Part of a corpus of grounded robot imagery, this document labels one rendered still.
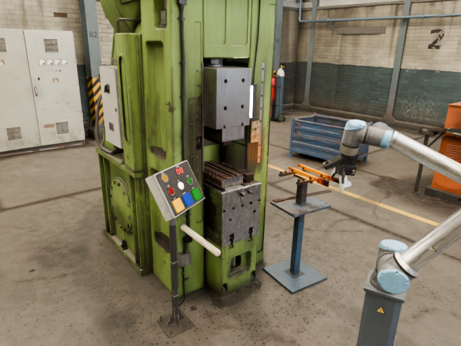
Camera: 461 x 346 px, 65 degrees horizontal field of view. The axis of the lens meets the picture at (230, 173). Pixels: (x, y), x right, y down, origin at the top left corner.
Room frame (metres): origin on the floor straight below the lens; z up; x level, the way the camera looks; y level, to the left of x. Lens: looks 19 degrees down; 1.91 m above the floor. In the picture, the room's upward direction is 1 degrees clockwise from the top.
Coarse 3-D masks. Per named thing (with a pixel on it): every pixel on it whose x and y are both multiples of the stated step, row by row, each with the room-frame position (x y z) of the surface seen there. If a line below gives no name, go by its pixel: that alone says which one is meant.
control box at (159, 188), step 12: (168, 168) 2.09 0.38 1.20; (180, 168) 2.17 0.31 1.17; (156, 180) 1.96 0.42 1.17; (168, 180) 2.03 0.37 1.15; (180, 180) 2.12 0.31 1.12; (192, 180) 2.20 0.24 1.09; (156, 192) 1.96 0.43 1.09; (168, 192) 1.97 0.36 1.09; (180, 192) 2.06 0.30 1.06; (168, 204) 1.93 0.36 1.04; (192, 204) 2.08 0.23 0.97; (168, 216) 1.92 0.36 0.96
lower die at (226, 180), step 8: (208, 168) 2.72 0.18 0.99; (216, 168) 2.70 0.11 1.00; (224, 168) 2.73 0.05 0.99; (216, 176) 2.56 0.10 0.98; (224, 176) 2.54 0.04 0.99; (232, 176) 2.53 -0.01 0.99; (240, 176) 2.58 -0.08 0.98; (224, 184) 2.49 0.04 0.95; (232, 184) 2.53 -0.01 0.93; (240, 184) 2.58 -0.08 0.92
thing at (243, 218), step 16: (208, 192) 2.55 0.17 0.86; (224, 192) 2.42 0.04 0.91; (256, 192) 2.60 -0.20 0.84; (208, 208) 2.60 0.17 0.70; (224, 208) 2.42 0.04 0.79; (240, 208) 2.51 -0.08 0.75; (256, 208) 2.61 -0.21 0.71; (208, 224) 2.60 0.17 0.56; (224, 224) 2.42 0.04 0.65; (240, 224) 2.51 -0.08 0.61; (256, 224) 2.61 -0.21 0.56; (224, 240) 2.42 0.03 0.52
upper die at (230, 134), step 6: (204, 126) 2.64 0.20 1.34; (240, 126) 2.57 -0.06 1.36; (204, 132) 2.64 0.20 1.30; (210, 132) 2.59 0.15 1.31; (216, 132) 2.53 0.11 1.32; (222, 132) 2.48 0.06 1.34; (228, 132) 2.51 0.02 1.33; (234, 132) 2.54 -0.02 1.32; (240, 132) 2.57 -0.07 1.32; (216, 138) 2.53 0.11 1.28; (222, 138) 2.48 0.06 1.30; (228, 138) 2.51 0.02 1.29; (234, 138) 2.54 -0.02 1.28; (240, 138) 2.57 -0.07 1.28
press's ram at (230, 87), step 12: (204, 72) 2.55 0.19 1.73; (216, 72) 2.45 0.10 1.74; (228, 72) 2.50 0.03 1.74; (240, 72) 2.56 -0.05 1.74; (204, 84) 2.55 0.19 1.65; (216, 84) 2.45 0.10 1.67; (228, 84) 2.50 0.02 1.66; (240, 84) 2.57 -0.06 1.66; (204, 96) 2.55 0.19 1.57; (216, 96) 2.44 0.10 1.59; (228, 96) 2.51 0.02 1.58; (240, 96) 2.57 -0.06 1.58; (204, 108) 2.55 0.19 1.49; (216, 108) 2.44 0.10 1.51; (228, 108) 2.51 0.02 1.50; (240, 108) 2.57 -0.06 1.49; (204, 120) 2.55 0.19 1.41; (216, 120) 2.44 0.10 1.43; (228, 120) 2.51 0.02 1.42; (240, 120) 2.57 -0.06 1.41
